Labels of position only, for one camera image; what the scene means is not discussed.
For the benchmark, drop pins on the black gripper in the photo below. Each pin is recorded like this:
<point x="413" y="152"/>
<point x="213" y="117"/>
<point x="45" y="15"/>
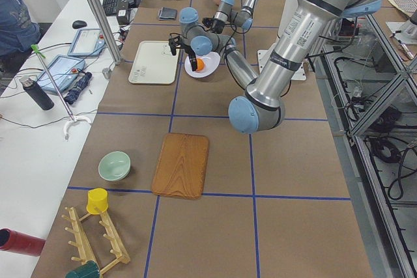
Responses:
<point x="191" y="57"/>
<point x="216" y="23"/>

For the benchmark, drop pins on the orange fruit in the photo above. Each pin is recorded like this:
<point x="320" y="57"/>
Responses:
<point x="199" y="64"/>

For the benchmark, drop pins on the white round plate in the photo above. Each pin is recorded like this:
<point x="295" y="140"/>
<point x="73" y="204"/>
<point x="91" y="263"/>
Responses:
<point x="206" y="65"/>

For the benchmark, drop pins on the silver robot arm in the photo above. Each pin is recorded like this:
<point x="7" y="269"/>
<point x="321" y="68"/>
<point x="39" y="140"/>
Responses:
<point x="226" y="14"/>
<point x="260" y="107"/>

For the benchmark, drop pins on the cream bear tray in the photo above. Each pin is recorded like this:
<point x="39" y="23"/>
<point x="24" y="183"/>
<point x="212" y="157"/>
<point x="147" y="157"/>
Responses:
<point x="154" y="64"/>

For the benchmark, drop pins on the brown wooden tray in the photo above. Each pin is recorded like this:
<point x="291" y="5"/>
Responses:
<point x="181" y="167"/>

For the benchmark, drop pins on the folded grey cloth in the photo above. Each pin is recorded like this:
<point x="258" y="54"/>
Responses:
<point x="167" y="14"/>

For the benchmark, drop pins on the small metal cylinder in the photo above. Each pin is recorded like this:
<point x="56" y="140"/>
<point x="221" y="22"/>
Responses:
<point x="106" y="73"/>

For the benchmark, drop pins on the black keyboard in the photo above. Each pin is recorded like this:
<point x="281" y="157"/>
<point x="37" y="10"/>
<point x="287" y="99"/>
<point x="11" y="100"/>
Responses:
<point x="110" y="7"/>

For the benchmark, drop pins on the far blue teach pendant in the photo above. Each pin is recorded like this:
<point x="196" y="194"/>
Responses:
<point x="87" y="42"/>

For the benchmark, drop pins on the blue teach pendant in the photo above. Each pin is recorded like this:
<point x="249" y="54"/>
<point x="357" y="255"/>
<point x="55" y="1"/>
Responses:
<point x="87" y="42"/>
<point x="64" y="69"/>

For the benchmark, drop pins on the black computer mouse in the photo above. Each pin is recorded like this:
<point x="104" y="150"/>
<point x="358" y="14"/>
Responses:
<point x="78" y="24"/>

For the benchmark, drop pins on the folded dark blue umbrella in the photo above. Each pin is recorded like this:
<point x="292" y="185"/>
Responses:
<point x="75" y="91"/>

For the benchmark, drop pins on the near blue teach pendant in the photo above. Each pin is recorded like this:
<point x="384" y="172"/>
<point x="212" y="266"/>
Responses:
<point x="64" y="69"/>

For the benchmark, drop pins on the white stand with metal rod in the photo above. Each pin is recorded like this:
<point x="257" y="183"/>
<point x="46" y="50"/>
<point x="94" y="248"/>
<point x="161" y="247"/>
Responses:
<point x="73" y="118"/>

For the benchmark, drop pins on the green ceramic bowl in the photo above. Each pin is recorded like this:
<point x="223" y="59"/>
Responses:
<point x="114" y="166"/>

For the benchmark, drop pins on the black water bottle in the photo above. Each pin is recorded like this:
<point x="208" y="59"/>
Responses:
<point x="33" y="89"/>

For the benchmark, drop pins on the seated person in blue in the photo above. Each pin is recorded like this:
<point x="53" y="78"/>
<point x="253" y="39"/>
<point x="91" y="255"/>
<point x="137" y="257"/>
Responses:
<point x="18" y="34"/>

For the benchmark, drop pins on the yellow cup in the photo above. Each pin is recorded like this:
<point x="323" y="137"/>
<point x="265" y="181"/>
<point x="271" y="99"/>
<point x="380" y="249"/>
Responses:
<point x="97" y="201"/>

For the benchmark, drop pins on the wooden mug rack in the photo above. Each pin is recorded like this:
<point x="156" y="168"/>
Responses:
<point x="95" y="239"/>

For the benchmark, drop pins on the dark green cup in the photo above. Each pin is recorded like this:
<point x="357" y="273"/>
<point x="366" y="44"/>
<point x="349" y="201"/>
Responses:
<point x="88" y="270"/>

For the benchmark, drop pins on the red cylinder bottle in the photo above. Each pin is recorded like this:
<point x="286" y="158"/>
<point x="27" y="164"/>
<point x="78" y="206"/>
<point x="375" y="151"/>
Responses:
<point x="20" y="243"/>

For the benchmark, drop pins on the aluminium frame post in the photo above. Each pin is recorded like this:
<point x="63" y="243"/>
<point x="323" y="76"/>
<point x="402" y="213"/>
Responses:
<point x="99" y="14"/>

